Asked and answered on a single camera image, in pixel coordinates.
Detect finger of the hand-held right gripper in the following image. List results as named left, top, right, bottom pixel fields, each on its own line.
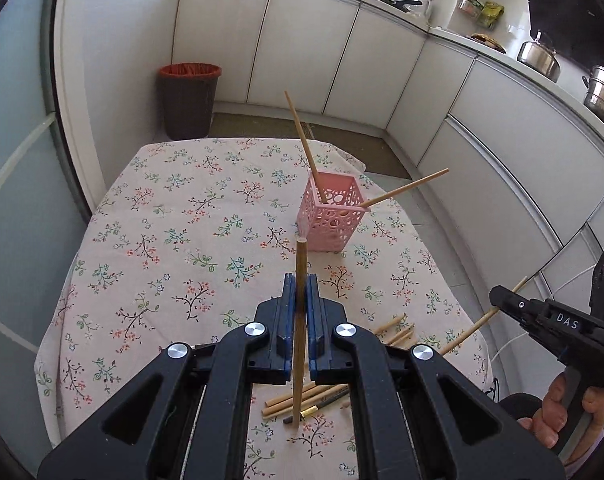
left=488, top=284, right=546, bottom=332

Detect dark chopstick with gold band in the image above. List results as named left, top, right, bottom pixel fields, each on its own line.
left=282, top=391, right=351, bottom=426

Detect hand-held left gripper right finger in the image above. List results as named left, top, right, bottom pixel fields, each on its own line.
left=306, top=272, right=565, bottom=480

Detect white kitchen countertop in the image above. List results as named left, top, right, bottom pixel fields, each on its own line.
left=182, top=0, right=604, bottom=171

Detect person's right hand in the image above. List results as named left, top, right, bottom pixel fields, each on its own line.
left=517, top=375, right=604, bottom=465

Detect brown trash bin red liner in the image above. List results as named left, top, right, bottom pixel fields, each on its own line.
left=158, top=63, right=222, bottom=141

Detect frosted glass door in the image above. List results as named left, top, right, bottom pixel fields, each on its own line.
left=0, top=0, right=103, bottom=461

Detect brown woven trivet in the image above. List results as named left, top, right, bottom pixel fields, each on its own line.
left=469, top=32, right=507, bottom=53

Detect steel kettle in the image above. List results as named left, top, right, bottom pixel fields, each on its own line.
left=517, top=30, right=563, bottom=81

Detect brown floor mat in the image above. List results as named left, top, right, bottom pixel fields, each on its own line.
left=209, top=112, right=413, bottom=181

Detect white kitchen cabinets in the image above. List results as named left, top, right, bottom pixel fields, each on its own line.
left=174, top=0, right=604, bottom=341

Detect white cable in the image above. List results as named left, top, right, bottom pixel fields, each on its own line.
left=487, top=262, right=600, bottom=366

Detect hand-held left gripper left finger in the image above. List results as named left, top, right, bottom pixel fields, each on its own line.
left=37, top=272, right=299, bottom=480

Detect floral tablecloth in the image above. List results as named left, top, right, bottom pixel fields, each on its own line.
left=34, top=137, right=493, bottom=480

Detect green packet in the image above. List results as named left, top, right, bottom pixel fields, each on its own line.
left=477, top=2, right=505, bottom=28

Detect pink perforated utensil holder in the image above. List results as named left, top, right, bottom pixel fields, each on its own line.
left=296, top=170, right=372, bottom=253

